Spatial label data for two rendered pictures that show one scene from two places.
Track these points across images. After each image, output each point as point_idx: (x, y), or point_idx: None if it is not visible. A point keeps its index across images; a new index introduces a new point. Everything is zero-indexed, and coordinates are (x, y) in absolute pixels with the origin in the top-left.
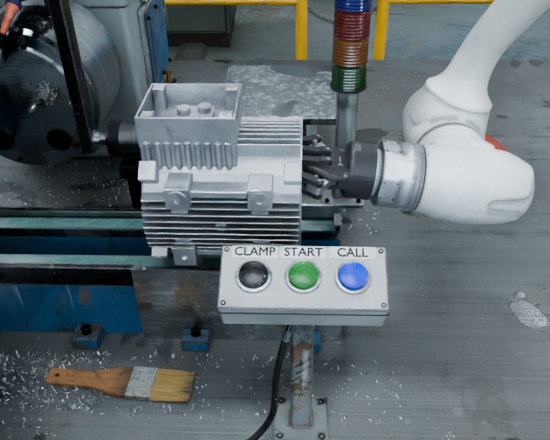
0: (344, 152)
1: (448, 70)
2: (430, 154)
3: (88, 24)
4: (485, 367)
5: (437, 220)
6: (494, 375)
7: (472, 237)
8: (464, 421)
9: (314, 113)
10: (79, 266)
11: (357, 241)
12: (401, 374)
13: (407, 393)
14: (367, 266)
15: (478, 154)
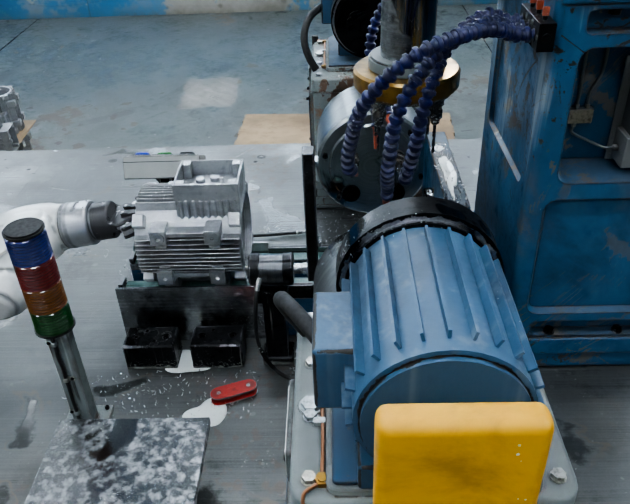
0: (110, 220)
1: None
2: (58, 204)
3: (333, 288)
4: (63, 283)
5: (9, 392)
6: (62, 279)
7: None
8: (94, 261)
9: (83, 428)
10: (302, 245)
11: (98, 367)
12: (116, 278)
13: (117, 270)
14: (134, 155)
15: (27, 206)
